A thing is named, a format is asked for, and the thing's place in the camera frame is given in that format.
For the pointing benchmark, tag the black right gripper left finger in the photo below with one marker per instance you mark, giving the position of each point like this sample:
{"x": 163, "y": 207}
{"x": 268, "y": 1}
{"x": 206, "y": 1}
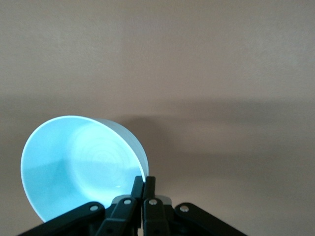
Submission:
{"x": 118, "y": 218}

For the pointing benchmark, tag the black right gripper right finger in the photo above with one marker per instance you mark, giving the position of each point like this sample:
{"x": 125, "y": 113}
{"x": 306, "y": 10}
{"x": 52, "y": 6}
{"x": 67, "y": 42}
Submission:
{"x": 157, "y": 218}

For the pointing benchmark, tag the blue plastic bowl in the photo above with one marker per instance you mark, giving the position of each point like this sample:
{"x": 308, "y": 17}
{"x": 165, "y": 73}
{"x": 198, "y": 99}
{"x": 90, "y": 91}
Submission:
{"x": 73, "y": 167}

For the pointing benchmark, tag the brown paper table cover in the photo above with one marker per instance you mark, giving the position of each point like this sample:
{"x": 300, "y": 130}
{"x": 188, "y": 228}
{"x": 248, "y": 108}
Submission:
{"x": 197, "y": 73}

